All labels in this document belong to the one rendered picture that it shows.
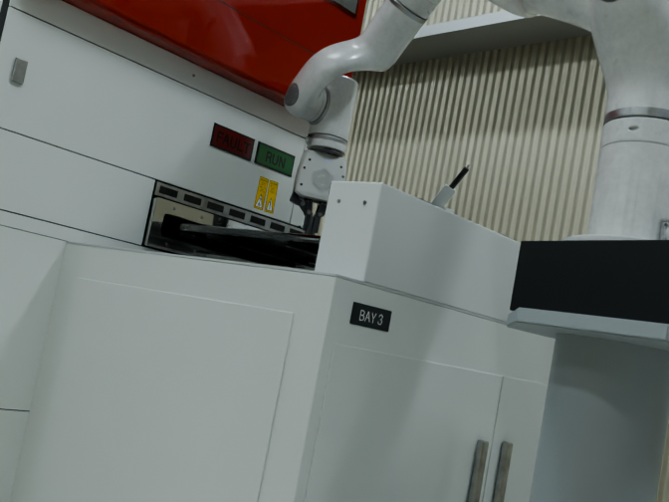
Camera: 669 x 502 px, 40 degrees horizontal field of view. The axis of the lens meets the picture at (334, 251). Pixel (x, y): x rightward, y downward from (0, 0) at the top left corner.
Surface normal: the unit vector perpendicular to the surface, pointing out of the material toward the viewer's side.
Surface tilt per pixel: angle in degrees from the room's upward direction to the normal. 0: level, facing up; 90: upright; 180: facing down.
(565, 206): 90
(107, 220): 90
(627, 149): 87
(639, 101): 87
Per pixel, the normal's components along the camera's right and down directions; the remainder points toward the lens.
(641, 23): -0.52, 0.40
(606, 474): -0.12, -0.13
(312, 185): 0.22, -0.06
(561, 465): -0.77, -0.21
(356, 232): -0.62, -0.20
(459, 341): 0.76, 0.07
